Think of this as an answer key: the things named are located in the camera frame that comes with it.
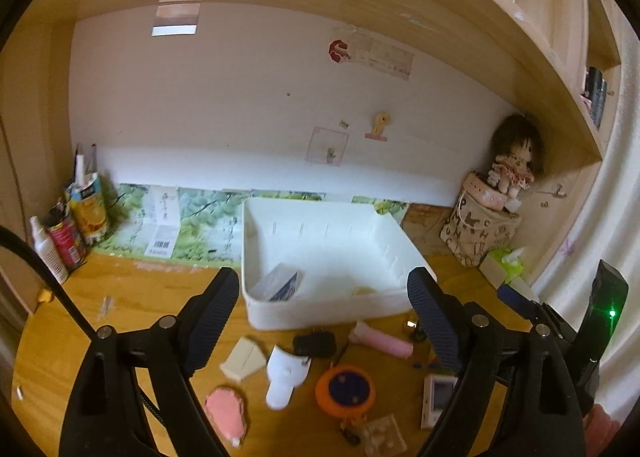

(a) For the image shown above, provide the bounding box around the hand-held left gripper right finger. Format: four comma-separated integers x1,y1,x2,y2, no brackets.
406,266,586,457

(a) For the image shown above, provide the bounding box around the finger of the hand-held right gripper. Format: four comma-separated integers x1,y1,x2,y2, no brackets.
497,283,576,344

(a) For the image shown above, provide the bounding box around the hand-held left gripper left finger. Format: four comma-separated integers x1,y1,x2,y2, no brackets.
59,267,241,457

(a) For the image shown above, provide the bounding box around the pink cylinder tube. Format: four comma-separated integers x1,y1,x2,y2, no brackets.
348,321,415,360

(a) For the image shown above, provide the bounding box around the white framed small device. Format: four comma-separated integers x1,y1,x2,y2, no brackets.
421,374,458,430

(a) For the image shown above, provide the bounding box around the pink plush pad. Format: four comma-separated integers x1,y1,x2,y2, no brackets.
204,384,248,447

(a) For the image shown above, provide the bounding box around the orange round toy blue face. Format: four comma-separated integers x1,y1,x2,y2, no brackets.
315,363,377,419

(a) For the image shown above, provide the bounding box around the white plastic storage bin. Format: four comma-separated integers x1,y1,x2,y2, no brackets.
241,197,438,332

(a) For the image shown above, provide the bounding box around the person's right hand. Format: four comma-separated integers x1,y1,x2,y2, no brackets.
582,402,627,457

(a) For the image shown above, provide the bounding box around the green tissue box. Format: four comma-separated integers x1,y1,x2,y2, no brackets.
479,247,526,288

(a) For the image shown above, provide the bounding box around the blue white card box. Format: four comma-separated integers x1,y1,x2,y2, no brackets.
260,264,305,302

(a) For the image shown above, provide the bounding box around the letter-print canvas bag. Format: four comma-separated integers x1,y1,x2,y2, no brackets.
440,187,523,268

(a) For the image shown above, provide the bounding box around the brown paper sheet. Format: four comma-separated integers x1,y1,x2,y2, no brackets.
400,203,463,258

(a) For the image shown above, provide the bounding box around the green landscape poster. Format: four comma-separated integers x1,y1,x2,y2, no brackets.
90,182,408,268

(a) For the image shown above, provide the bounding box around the black power adapter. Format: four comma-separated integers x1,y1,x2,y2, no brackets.
292,331,337,357

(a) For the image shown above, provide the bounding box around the pink pouch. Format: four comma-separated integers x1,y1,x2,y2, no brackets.
461,171,521,210

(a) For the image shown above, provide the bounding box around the clear plastic case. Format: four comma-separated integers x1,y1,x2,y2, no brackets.
361,414,407,457

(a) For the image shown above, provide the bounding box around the white curtain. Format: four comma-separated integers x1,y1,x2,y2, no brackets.
530,0,640,388

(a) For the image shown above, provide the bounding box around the brown-haired plush doll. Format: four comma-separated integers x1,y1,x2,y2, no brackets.
487,114,545,198

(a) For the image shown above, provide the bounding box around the red can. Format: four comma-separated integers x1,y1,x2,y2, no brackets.
45,217,86,270

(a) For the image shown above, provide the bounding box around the white spray bottle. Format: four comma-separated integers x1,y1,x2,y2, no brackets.
29,216,69,284

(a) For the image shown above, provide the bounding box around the pink-edged square paper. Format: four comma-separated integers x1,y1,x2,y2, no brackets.
306,126,350,168

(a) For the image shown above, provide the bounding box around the yellow pony sticker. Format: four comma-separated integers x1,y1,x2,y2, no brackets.
365,112,393,142

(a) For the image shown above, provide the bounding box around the wooden bookshelf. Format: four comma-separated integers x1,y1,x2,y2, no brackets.
0,0,623,288

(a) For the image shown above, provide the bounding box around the paper strip note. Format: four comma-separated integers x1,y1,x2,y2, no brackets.
350,34,416,80

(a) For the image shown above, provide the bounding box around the dark keychain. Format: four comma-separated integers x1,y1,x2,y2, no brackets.
337,419,363,445

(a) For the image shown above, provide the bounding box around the black cable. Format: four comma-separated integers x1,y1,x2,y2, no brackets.
0,224,98,340

